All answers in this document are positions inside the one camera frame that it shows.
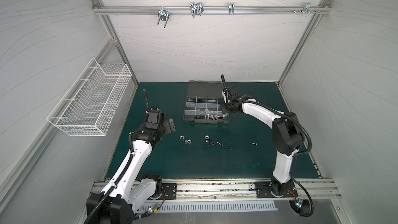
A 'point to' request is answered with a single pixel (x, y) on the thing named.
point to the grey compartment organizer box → (202, 104)
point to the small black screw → (255, 143)
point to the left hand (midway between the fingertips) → (167, 123)
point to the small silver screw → (219, 143)
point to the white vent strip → (206, 206)
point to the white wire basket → (87, 106)
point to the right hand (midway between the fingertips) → (226, 103)
